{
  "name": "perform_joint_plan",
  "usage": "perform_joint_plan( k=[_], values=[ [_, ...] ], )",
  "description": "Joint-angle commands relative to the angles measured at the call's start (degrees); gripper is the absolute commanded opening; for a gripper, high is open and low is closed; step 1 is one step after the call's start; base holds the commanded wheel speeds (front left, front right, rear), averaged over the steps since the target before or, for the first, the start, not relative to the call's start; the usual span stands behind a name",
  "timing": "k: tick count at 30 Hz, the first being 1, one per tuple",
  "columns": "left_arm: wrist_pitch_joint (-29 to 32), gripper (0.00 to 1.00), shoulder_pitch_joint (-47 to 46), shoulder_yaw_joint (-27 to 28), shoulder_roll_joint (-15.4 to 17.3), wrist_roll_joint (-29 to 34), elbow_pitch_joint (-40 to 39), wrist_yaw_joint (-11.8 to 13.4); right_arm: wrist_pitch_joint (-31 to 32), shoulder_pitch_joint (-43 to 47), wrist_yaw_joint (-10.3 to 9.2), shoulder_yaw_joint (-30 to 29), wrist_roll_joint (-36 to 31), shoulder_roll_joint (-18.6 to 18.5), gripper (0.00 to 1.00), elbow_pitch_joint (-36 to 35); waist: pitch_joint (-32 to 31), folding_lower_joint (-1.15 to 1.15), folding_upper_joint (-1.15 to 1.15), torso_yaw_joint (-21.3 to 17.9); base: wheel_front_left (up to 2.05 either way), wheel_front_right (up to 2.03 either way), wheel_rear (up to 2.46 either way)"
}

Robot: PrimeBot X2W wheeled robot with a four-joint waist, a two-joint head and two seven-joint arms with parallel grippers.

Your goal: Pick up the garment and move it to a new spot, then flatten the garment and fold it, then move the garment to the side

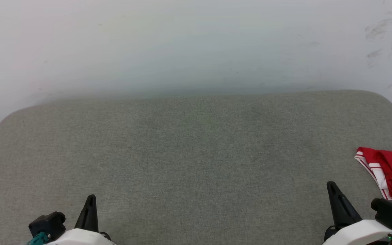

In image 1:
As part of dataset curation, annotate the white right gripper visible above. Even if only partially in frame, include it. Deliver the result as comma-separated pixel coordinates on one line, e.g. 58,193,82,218
323,181,392,245

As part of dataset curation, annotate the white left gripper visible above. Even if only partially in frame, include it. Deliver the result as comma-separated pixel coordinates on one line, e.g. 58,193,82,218
46,194,116,245

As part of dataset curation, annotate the grey fabric sofa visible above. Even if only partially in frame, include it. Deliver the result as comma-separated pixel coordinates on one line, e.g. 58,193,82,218
0,89,392,245

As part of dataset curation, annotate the teal cable connector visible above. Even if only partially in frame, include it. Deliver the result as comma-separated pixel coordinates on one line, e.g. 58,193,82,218
27,232,49,245

